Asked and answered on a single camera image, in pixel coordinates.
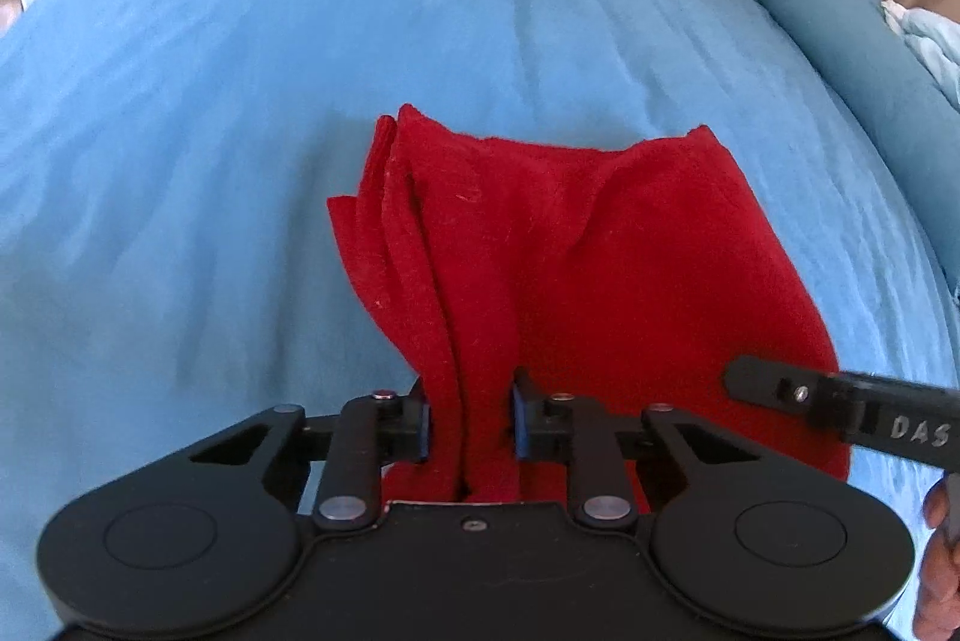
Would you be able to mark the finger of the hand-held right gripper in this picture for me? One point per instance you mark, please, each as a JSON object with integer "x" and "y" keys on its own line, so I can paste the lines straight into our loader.
{"x": 772, "y": 386}

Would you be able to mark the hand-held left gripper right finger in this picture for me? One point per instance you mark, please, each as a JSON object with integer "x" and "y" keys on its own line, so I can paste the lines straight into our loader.
{"x": 519, "y": 435}

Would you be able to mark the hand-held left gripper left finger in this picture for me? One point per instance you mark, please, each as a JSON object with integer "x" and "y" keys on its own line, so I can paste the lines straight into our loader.
{"x": 426, "y": 435}

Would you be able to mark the red knit sweater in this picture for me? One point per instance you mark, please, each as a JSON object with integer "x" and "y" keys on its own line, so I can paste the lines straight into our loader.
{"x": 600, "y": 251}

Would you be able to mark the person's right hand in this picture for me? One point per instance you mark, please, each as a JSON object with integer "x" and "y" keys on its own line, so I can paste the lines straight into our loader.
{"x": 943, "y": 581}

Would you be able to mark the teal bolster cushion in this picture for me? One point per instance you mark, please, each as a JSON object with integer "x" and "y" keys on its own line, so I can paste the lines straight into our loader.
{"x": 862, "y": 71}

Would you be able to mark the blue bed sheet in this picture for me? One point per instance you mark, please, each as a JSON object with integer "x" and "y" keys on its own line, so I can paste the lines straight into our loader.
{"x": 225, "y": 161}

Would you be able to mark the light blue blanket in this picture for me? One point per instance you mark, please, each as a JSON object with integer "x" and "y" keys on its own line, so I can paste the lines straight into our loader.
{"x": 930, "y": 49}

